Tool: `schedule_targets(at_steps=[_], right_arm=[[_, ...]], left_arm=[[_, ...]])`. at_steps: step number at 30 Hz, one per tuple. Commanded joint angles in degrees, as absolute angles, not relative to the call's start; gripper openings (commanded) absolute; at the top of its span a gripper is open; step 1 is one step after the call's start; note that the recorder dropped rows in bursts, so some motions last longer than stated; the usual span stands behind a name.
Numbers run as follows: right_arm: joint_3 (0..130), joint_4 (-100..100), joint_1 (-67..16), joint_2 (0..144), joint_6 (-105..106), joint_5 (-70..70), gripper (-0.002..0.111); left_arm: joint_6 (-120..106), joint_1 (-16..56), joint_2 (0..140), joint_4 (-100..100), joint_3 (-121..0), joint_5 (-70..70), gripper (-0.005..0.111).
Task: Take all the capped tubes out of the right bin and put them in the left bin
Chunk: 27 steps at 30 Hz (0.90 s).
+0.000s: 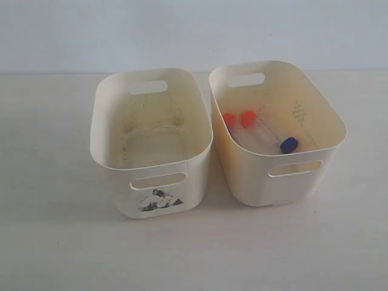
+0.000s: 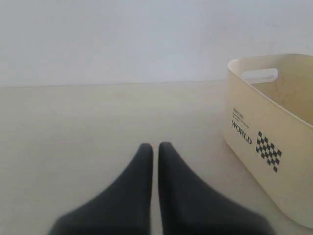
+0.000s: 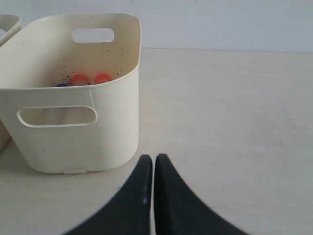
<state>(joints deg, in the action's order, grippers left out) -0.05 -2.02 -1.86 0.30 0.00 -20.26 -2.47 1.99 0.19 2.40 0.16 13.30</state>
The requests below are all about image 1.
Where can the cream plastic bin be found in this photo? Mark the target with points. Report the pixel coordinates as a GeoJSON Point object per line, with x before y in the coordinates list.
{"type": "Point", "coordinates": [151, 136]}
{"type": "Point", "coordinates": [285, 96]}

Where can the orange-capped tube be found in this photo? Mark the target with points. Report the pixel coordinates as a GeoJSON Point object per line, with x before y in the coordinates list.
{"type": "Point", "coordinates": [230, 121]}

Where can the blue-capped tube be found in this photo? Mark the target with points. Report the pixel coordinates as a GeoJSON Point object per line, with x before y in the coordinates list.
{"type": "Point", "coordinates": [288, 145]}

